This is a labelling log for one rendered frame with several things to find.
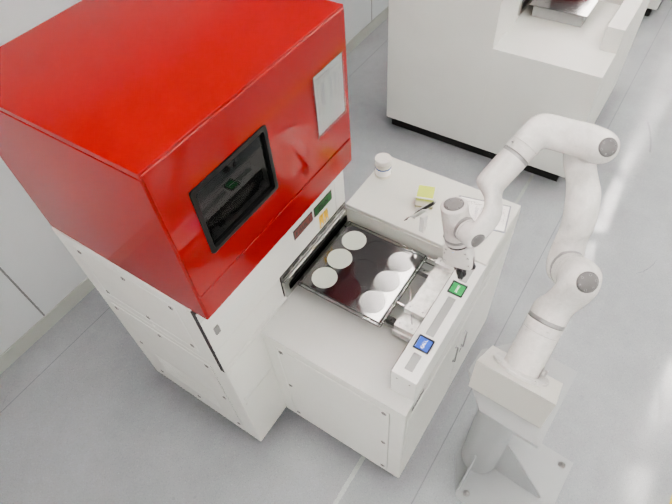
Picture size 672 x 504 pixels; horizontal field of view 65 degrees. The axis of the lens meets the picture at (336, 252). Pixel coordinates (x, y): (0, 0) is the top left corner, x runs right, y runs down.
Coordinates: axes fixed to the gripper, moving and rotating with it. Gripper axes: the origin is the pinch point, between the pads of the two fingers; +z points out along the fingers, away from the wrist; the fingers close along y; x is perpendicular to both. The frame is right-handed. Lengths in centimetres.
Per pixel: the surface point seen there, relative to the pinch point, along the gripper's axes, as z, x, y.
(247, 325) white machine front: 1, -49, -60
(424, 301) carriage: 16.1, -5.5, -13.5
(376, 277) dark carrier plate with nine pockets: 10.0, -5.9, -32.9
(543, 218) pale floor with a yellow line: 105, 142, -15
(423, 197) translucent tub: -2.7, 28.9, -28.5
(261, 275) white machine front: -14, -37, -57
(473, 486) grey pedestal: 110, -30, 11
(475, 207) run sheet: 7.3, 39.6, -11.9
